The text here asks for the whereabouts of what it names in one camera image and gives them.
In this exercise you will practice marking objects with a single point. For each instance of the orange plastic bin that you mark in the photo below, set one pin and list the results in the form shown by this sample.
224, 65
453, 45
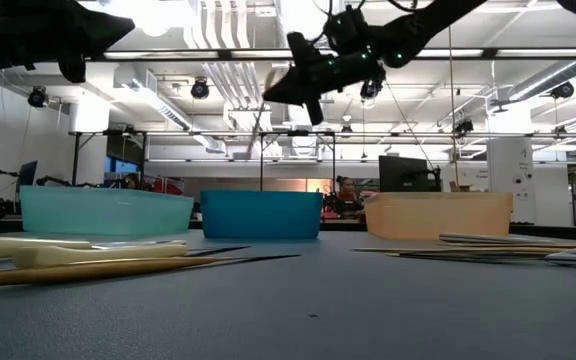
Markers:
438, 215

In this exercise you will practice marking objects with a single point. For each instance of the slanted silver air duct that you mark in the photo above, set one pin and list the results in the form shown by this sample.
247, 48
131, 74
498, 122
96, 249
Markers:
553, 77

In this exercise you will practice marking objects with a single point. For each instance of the person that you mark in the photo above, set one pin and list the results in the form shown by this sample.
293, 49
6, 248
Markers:
130, 181
348, 192

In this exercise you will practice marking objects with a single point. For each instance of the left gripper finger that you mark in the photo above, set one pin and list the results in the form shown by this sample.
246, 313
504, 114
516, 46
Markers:
108, 27

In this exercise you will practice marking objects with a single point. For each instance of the blue plastic bin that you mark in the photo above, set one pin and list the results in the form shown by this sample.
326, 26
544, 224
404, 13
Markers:
260, 215

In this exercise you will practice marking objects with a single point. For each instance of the white square pillar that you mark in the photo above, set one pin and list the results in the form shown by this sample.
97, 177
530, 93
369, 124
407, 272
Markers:
510, 170

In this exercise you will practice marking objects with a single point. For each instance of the black ceiling spotlight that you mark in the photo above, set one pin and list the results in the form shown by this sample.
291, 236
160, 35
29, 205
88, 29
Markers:
464, 127
199, 89
370, 91
563, 90
37, 96

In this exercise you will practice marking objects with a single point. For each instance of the white rectangular air duct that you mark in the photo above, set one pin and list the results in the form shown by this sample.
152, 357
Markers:
158, 102

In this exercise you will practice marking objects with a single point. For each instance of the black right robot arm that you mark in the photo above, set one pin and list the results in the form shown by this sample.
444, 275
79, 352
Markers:
418, 30

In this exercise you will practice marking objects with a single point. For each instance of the small dark monitor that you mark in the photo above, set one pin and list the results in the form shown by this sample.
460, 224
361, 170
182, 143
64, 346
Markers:
28, 172

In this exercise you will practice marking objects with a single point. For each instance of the cardboard box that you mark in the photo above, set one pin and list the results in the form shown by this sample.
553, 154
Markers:
460, 187

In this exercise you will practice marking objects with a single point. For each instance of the black bar with light strips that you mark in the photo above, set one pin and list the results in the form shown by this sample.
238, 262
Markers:
193, 54

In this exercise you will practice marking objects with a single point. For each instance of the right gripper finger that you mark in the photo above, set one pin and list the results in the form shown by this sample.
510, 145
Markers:
290, 82
293, 99

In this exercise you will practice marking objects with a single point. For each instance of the light green plastic bin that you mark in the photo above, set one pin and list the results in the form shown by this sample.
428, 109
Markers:
108, 212

